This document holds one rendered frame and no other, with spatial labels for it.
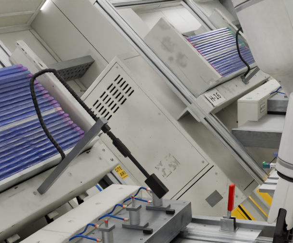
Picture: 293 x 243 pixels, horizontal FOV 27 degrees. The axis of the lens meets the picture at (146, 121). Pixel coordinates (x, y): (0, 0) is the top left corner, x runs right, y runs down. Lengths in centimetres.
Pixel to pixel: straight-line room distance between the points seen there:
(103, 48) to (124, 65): 225
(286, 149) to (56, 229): 48
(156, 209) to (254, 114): 106
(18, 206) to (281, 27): 61
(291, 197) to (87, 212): 43
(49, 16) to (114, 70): 250
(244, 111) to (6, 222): 134
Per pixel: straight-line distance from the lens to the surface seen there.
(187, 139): 224
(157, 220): 129
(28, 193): 127
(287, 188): 119
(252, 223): 138
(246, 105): 233
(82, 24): 461
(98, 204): 135
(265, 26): 114
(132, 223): 125
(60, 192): 133
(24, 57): 159
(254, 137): 214
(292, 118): 116
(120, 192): 142
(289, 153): 117
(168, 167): 230
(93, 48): 458
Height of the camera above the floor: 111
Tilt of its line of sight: 9 degrees up
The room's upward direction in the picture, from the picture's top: 42 degrees counter-clockwise
